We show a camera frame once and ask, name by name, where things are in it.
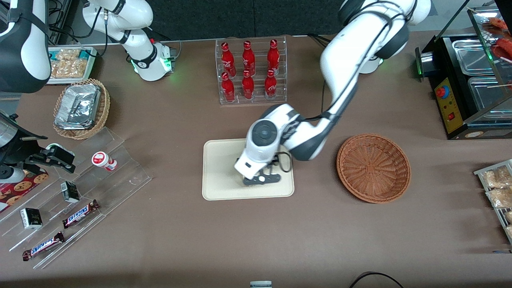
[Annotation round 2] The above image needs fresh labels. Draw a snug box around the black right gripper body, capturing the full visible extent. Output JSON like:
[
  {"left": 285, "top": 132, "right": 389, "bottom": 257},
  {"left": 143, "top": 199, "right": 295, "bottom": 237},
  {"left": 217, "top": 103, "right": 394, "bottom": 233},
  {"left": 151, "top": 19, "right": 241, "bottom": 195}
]
[{"left": 0, "top": 134, "right": 48, "bottom": 170}]

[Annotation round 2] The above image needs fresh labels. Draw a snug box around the cream plastic tray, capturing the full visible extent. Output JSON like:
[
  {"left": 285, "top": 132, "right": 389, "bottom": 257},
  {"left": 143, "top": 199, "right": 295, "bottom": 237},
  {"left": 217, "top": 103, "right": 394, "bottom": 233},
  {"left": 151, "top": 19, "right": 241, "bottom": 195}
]
[{"left": 202, "top": 136, "right": 295, "bottom": 201}]

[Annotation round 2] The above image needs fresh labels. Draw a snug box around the light wicker basket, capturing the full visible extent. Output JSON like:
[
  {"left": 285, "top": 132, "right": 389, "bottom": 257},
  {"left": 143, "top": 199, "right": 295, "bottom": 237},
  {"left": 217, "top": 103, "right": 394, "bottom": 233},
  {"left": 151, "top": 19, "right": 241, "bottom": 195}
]
[{"left": 53, "top": 78, "right": 111, "bottom": 140}]

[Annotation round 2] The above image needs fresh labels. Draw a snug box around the white snack tray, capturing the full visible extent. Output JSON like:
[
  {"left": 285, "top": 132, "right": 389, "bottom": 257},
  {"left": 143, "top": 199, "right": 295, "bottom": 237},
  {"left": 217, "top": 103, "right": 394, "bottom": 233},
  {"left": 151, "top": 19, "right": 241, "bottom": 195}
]
[{"left": 47, "top": 46, "right": 98, "bottom": 86}]

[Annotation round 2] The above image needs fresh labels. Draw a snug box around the brown wicker basket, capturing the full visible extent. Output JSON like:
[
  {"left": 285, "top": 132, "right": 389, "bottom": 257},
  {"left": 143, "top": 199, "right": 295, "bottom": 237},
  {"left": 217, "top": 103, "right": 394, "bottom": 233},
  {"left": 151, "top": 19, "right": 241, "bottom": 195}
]
[{"left": 336, "top": 133, "right": 412, "bottom": 204}]

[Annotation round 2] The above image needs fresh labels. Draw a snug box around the small black box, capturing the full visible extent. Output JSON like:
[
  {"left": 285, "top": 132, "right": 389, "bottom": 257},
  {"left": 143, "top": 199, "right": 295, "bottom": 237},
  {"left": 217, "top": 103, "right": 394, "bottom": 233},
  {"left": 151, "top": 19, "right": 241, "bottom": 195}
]
[
  {"left": 20, "top": 207, "right": 43, "bottom": 230},
  {"left": 60, "top": 181, "right": 80, "bottom": 204}
]

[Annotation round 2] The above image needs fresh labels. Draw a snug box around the red cookie box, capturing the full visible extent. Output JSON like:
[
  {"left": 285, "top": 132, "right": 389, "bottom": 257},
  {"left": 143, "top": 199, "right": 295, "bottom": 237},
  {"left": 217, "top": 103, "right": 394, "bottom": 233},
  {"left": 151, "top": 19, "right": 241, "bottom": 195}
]
[{"left": 0, "top": 169, "right": 50, "bottom": 213}]

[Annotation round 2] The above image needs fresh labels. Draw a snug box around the red white yogurt bottle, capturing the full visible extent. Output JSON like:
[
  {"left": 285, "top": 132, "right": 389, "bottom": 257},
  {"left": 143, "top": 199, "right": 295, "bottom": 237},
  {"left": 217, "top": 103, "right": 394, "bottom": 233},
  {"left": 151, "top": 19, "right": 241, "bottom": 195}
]
[{"left": 92, "top": 151, "right": 118, "bottom": 172}]

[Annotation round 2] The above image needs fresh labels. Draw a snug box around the silver foil pack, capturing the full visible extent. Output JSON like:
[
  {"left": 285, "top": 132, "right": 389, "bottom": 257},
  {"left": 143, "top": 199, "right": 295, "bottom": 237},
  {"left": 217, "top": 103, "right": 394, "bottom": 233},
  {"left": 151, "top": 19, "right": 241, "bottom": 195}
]
[{"left": 54, "top": 84, "right": 101, "bottom": 130}]

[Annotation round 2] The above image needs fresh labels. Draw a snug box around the snickers chocolate bar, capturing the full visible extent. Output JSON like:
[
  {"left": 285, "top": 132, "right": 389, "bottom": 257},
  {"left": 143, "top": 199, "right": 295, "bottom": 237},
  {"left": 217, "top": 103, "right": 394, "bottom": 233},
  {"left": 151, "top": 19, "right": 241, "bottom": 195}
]
[
  {"left": 62, "top": 199, "right": 101, "bottom": 229},
  {"left": 22, "top": 231, "right": 66, "bottom": 262}
]

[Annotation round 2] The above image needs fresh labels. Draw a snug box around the clear acrylic stepped display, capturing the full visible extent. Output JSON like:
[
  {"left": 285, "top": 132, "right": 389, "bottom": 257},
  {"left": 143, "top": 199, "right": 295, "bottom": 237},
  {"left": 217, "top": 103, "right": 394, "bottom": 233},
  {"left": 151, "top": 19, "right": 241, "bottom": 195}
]
[{"left": 0, "top": 127, "right": 153, "bottom": 270}]

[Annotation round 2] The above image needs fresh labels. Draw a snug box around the clear acrylic bottle rack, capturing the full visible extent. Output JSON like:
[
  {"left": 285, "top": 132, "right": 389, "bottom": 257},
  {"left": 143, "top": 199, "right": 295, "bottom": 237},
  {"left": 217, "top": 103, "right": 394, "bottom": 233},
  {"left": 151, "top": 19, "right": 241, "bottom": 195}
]
[{"left": 215, "top": 36, "right": 288, "bottom": 106}]

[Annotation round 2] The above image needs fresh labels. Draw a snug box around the bagged fried snack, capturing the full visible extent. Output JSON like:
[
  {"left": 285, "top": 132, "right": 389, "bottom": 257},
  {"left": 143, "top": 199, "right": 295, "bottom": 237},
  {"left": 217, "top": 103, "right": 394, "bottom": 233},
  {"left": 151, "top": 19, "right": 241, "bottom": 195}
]
[{"left": 50, "top": 48, "right": 91, "bottom": 79}]

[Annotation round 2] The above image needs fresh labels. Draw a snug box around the red cola bottle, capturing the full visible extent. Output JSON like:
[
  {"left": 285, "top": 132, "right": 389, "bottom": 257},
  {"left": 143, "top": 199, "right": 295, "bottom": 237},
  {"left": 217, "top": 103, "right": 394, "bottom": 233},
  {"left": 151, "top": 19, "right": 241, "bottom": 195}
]
[
  {"left": 242, "top": 40, "right": 256, "bottom": 76},
  {"left": 242, "top": 70, "right": 256, "bottom": 100},
  {"left": 264, "top": 69, "right": 278, "bottom": 100},
  {"left": 267, "top": 39, "right": 281, "bottom": 76},
  {"left": 221, "top": 72, "right": 236, "bottom": 102},
  {"left": 221, "top": 42, "right": 237, "bottom": 78}
]

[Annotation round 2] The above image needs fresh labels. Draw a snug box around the black food warmer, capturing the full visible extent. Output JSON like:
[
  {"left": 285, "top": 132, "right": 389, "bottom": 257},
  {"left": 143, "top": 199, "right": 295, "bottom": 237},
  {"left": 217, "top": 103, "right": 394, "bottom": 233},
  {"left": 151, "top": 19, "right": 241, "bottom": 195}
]
[{"left": 414, "top": 6, "right": 512, "bottom": 140}]

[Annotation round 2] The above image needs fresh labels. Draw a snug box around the clear bagged snack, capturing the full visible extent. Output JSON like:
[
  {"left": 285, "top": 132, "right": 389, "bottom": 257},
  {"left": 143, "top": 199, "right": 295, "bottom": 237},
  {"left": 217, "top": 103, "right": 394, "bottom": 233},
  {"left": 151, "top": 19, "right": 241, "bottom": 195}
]
[
  {"left": 482, "top": 166, "right": 512, "bottom": 189},
  {"left": 486, "top": 187, "right": 512, "bottom": 209}
]

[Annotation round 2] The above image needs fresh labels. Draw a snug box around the steel warmer pan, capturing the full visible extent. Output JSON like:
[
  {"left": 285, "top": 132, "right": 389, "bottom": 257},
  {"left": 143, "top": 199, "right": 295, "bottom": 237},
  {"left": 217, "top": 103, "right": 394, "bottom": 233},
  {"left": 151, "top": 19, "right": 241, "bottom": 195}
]
[
  {"left": 467, "top": 76, "right": 512, "bottom": 117},
  {"left": 451, "top": 38, "right": 498, "bottom": 76}
]

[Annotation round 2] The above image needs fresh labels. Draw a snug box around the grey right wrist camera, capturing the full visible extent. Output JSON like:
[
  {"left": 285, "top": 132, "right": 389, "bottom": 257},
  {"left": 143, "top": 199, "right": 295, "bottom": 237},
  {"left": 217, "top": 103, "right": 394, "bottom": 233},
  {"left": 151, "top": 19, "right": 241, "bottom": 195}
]
[{"left": 0, "top": 166, "right": 26, "bottom": 184}]

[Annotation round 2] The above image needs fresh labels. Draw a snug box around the black floor cable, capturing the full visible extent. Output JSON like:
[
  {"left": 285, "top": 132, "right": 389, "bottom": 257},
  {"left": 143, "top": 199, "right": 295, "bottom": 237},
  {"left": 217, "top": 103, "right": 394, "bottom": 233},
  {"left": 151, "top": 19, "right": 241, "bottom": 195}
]
[{"left": 348, "top": 272, "right": 405, "bottom": 288}]

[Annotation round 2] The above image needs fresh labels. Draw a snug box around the grey wire rack tray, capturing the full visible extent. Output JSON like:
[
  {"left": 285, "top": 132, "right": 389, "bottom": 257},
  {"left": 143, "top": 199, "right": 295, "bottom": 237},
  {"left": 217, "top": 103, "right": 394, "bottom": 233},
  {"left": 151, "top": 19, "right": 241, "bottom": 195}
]
[{"left": 474, "top": 159, "right": 512, "bottom": 245}]

